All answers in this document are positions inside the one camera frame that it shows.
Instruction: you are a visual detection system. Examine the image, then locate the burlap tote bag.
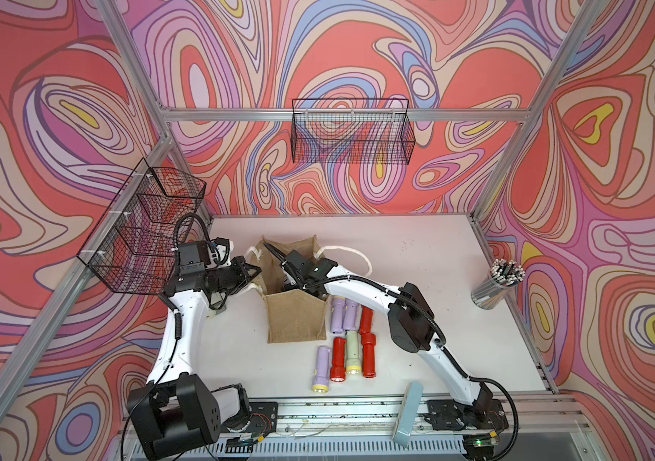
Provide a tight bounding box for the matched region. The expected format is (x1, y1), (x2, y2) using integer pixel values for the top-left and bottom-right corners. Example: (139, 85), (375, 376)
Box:
(245, 234), (374, 345)

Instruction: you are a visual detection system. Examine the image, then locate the red flashlight top row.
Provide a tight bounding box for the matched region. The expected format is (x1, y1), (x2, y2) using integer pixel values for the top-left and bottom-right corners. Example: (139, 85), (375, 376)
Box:
(358, 307), (374, 335)

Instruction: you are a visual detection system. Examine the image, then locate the purple flashlight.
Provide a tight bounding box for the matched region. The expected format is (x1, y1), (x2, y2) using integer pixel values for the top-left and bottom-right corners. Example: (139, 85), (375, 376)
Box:
(343, 299), (360, 332)
(311, 346), (331, 394)
(331, 296), (346, 335)

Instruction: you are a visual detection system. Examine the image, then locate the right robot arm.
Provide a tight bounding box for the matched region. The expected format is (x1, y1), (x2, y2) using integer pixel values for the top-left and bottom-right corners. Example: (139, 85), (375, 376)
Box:
(264, 243), (518, 433)

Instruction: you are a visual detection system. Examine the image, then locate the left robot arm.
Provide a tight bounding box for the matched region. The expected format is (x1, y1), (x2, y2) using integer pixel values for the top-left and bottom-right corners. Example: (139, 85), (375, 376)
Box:
(125, 213), (261, 460)

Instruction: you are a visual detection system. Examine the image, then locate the green flashlight bottom row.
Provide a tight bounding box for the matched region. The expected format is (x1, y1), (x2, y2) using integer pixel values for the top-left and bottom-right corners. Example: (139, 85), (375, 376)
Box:
(346, 330), (362, 375)

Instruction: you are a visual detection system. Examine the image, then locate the grey blue bar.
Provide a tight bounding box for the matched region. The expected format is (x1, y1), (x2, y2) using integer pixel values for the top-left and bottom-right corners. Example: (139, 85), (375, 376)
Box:
(392, 381), (423, 449)

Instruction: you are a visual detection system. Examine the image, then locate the cup of pens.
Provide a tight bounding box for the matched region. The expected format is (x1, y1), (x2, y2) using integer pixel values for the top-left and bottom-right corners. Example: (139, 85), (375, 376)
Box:
(471, 259), (526, 310)

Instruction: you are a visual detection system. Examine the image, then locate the left wire basket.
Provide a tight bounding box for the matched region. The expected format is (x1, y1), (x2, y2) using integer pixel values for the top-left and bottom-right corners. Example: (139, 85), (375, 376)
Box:
(77, 159), (206, 295)

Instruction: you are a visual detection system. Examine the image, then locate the wire basket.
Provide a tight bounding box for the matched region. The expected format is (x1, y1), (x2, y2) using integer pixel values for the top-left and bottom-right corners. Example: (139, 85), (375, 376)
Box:
(77, 159), (206, 295)
(290, 96), (416, 165)

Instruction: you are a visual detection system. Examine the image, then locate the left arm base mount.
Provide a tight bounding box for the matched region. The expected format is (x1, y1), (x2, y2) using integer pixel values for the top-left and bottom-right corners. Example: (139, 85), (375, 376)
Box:
(221, 401), (279, 438)

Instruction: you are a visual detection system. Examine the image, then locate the back wire basket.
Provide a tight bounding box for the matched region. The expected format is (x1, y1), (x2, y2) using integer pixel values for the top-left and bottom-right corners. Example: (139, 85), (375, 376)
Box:
(290, 96), (416, 165)

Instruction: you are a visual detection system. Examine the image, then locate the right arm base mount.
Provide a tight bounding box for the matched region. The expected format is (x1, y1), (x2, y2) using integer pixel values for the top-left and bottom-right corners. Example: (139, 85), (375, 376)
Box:
(423, 399), (510, 432)

